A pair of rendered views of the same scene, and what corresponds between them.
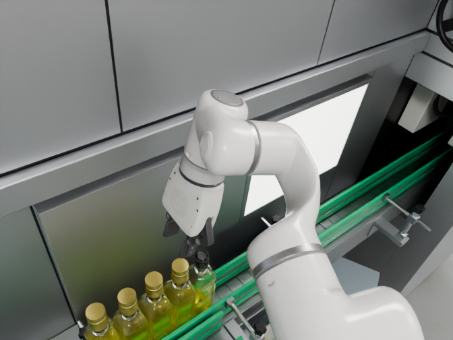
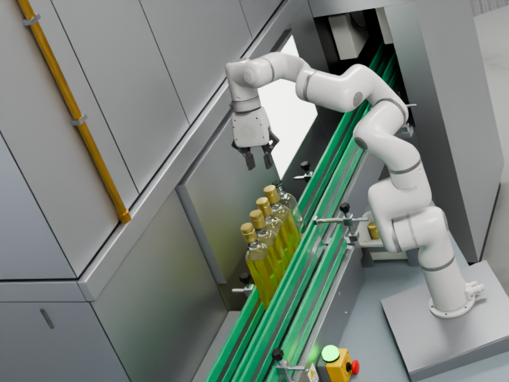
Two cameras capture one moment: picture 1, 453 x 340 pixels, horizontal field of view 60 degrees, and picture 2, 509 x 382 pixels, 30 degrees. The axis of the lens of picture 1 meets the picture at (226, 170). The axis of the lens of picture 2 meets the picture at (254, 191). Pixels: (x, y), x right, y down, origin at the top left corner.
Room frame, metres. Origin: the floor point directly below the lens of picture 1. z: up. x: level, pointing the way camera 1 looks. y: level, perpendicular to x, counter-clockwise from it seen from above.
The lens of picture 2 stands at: (-1.78, 0.74, 2.49)
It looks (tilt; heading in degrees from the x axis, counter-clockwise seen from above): 30 degrees down; 344
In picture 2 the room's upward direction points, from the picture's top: 21 degrees counter-clockwise
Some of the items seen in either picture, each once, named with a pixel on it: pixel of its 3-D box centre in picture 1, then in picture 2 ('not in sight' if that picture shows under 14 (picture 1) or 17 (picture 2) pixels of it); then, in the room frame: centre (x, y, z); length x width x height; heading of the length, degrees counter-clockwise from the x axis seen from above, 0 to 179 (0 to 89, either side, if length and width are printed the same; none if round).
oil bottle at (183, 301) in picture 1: (178, 307); (287, 237); (0.43, 0.07, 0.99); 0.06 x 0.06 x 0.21; 42
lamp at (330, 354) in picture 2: not in sight; (330, 352); (0.07, 0.17, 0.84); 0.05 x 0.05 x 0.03
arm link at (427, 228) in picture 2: not in sight; (425, 236); (0.05, -0.17, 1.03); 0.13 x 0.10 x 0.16; 61
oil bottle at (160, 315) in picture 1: (156, 320); (279, 250); (0.39, 0.11, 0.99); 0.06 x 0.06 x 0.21; 43
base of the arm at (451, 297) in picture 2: not in sight; (450, 279); (0.04, -0.20, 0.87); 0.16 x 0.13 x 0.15; 68
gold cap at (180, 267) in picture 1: (180, 270); (271, 194); (0.42, 0.07, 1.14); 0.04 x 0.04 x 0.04
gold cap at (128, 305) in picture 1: (127, 301); (257, 219); (0.35, 0.15, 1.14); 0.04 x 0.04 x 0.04
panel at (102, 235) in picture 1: (236, 179); (257, 145); (0.70, -0.03, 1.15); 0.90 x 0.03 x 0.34; 132
